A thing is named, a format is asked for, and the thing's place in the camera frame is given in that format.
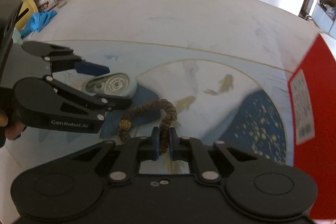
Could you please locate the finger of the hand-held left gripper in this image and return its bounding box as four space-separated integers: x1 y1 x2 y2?
22 41 110 76
43 75 132 123

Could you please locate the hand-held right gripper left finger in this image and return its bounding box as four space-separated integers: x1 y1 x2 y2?
70 127 161 185

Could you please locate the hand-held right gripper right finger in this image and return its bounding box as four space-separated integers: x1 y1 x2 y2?
169 127 263 185

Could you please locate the white tape dispenser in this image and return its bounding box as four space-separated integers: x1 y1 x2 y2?
83 72 137 97

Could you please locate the brown hair tie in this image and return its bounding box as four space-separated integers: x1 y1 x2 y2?
117 99 177 155

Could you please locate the red shoe box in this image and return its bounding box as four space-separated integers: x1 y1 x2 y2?
287 32 336 224

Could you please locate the person's left hand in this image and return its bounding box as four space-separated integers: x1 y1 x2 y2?
0 109 26 141

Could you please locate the blue cloth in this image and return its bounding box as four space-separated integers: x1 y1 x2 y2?
20 10 58 38

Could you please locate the yellow-lidded box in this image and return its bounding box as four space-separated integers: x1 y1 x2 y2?
16 0 37 30

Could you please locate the white wall cabinet unit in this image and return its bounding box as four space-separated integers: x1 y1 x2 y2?
312 1 336 35

